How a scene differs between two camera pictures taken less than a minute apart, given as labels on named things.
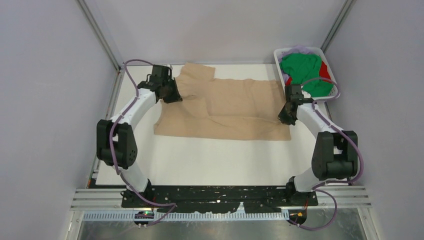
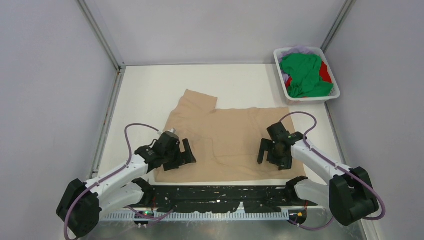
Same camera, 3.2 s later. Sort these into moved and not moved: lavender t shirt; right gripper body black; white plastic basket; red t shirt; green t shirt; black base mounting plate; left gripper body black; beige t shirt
Moved: right gripper body black; beige t shirt; left gripper body black
Not moved: green t shirt; black base mounting plate; red t shirt; lavender t shirt; white plastic basket
